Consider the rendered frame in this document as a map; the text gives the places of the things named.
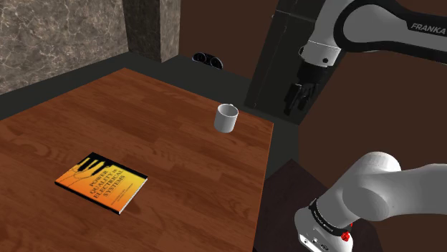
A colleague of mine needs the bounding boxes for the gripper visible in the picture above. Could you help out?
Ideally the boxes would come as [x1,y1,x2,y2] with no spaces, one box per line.
[284,60,330,117]

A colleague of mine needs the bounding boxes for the tall dark cabinet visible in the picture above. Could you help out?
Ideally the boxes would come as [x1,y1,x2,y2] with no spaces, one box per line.
[244,0,329,125]

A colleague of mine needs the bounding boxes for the white cup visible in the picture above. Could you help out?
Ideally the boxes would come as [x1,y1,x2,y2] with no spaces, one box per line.
[213,103,240,134]

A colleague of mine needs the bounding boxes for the black round double object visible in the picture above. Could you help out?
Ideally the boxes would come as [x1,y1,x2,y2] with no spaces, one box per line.
[191,52,224,70]

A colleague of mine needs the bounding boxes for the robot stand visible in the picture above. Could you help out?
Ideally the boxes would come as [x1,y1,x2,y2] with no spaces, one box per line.
[252,158,385,252]

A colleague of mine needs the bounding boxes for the brown wooden table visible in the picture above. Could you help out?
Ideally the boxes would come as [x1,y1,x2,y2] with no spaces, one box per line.
[0,67,275,252]

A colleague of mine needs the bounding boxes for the orange and black book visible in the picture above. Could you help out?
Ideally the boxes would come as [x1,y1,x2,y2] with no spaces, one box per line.
[54,151,148,215]

